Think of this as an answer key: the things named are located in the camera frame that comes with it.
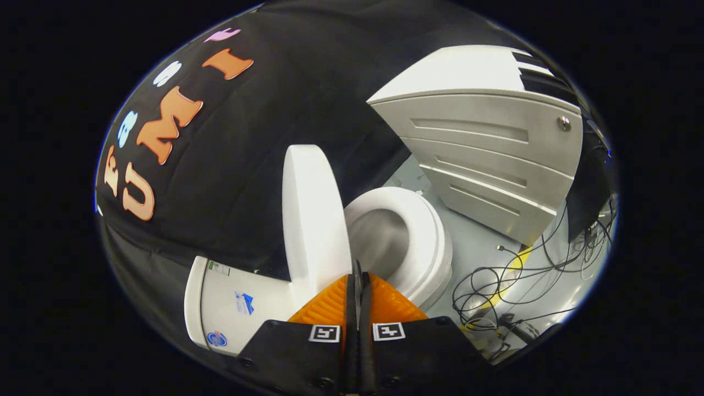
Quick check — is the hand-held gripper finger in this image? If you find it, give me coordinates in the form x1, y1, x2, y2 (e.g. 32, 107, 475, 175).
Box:
360, 271, 490, 396
236, 260, 361, 396

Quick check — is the white toilet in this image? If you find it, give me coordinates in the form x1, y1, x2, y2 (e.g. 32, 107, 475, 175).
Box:
184, 187, 454, 357

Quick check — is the white toilet seat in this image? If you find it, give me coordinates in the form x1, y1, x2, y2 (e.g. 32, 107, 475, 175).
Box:
344, 187, 450, 295

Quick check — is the yellow floor tape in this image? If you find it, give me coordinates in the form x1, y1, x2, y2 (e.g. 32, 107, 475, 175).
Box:
465, 246, 531, 331

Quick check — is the black backdrop cloth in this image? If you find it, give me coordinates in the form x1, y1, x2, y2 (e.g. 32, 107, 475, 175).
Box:
95, 0, 551, 364

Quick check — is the white drawer cabinet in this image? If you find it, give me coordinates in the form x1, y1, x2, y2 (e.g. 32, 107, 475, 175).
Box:
367, 45, 584, 246

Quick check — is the dark cloth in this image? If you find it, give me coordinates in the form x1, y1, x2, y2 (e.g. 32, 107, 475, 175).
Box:
566, 118, 612, 243

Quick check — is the tangle of black cables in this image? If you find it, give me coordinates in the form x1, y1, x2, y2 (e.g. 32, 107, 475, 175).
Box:
452, 198, 614, 364

